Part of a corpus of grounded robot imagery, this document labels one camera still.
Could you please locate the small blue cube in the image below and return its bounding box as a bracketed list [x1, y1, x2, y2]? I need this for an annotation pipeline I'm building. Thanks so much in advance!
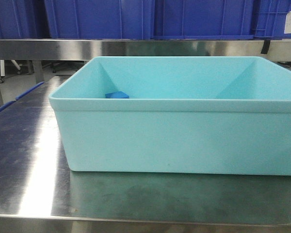
[105, 91, 129, 99]

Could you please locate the light teal plastic tub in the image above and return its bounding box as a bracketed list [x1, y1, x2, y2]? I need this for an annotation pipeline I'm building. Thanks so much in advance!
[49, 56, 291, 176]

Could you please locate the blue crate upper right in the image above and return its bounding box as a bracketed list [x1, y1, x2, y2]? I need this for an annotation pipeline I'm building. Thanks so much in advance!
[153, 0, 253, 40]

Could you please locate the blue crate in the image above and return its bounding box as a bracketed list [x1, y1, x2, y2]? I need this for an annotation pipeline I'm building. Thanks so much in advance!
[153, 0, 253, 40]
[0, 0, 49, 39]
[251, 0, 291, 39]
[44, 0, 155, 40]

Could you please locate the blue crate upper middle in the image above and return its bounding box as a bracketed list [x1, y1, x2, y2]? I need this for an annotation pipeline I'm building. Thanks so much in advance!
[44, 0, 155, 40]

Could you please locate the black tape strip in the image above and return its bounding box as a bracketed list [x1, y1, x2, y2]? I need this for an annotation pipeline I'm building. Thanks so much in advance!
[260, 40, 271, 54]

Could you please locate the blue crate far right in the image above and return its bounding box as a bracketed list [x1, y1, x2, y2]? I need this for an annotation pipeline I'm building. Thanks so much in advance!
[251, 0, 291, 39]

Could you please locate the blue crate upper left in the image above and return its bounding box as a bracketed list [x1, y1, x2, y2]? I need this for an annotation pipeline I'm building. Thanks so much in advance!
[0, 0, 49, 39]

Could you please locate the steel shelf rail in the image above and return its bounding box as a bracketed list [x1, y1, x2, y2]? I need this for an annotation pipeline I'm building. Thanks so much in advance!
[0, 39, 291, 62]

